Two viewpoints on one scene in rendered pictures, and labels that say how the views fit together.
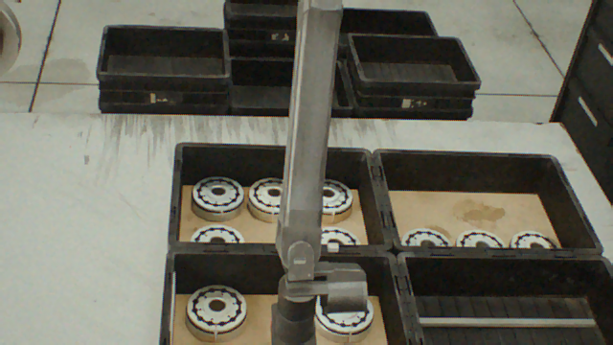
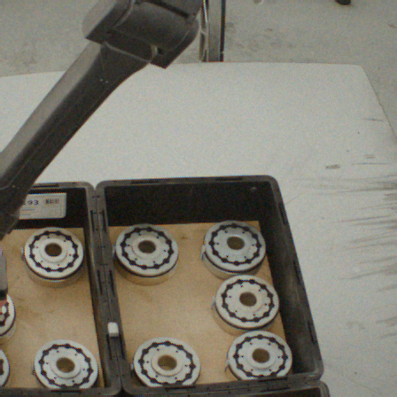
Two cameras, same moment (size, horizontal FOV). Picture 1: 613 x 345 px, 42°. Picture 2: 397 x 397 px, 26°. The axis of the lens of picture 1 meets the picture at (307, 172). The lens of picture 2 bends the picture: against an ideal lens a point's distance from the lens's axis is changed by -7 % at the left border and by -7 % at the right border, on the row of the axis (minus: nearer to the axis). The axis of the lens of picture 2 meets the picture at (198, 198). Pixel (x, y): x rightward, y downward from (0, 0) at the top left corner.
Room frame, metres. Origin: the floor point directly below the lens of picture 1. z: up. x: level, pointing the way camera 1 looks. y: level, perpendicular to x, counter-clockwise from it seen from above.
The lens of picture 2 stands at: (1.00, -0.74, 2.01)
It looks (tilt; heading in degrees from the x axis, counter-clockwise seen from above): 49 degrees down; 82
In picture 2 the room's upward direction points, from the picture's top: 11 degrees clockwise
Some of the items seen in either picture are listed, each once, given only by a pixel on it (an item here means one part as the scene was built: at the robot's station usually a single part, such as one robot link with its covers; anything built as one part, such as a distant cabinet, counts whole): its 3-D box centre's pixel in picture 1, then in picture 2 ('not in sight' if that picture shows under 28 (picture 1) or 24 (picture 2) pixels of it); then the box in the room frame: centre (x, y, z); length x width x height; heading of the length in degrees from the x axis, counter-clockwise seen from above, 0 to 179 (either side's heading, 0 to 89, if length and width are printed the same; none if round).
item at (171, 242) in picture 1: (278, 197); (205, 283); (1.14, 0.05, 0.92); 0.40 x 0.30 x 0.02; 99
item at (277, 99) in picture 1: (283, 124); not in sight; (2.23, 0.10, 0.31); 0.40 x 0.30 x 0.34; 101
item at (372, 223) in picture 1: (275, 217); (200, 301); (1.14, 0.05, 0.87); 0.40 x 0.30 x 0.11; 99
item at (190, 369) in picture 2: (334, 245); (167, 364); (1.09, -0.07, 0.86); 0.10 x 0.10 x 0.01
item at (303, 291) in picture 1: (302, 296); not in sight; (0.79, -0.02, 1.04); 0.07 x 0.06 x 0.07; 102
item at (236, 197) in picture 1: (217, 194); (235, 245); (1.20, 0.17, 0.86); 0.10 x 0.10 x 0.01
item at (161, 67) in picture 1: (165, 109); not in sight; (2.15, 0.49, 0.37); 0.40 x 0.30 x 0.45; 101
